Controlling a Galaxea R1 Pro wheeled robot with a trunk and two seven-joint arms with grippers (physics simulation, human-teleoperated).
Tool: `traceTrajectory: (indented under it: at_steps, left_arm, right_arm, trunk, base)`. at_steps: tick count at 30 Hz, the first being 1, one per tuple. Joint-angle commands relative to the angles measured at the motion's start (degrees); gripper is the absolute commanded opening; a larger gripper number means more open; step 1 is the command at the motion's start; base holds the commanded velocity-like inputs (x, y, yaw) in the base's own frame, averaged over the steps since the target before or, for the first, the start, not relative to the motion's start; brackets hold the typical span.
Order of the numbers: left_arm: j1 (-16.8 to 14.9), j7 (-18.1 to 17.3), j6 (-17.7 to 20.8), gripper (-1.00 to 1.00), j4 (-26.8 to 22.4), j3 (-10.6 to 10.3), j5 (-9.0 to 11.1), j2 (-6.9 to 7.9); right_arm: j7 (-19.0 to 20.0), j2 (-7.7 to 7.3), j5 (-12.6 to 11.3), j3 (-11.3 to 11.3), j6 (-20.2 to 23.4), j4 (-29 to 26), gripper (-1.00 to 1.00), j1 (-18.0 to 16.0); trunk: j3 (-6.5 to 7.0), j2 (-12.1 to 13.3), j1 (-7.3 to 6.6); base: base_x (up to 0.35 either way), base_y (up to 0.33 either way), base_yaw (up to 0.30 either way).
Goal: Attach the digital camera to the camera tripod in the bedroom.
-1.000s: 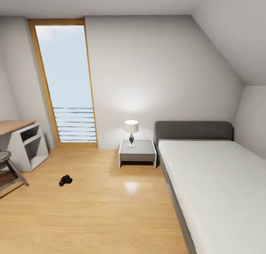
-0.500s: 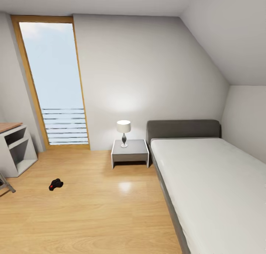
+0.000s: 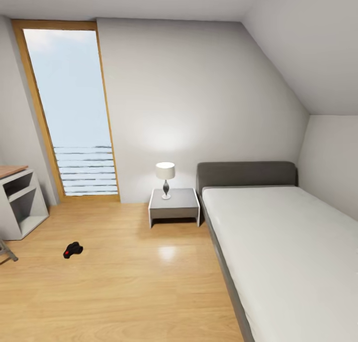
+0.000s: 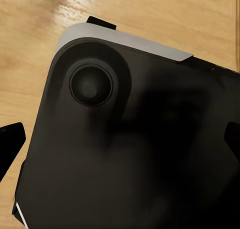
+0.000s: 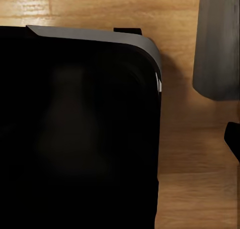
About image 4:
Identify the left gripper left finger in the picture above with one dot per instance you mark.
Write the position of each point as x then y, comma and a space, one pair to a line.
12, 138

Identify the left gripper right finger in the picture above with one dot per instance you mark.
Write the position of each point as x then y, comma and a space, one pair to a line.
232, 138

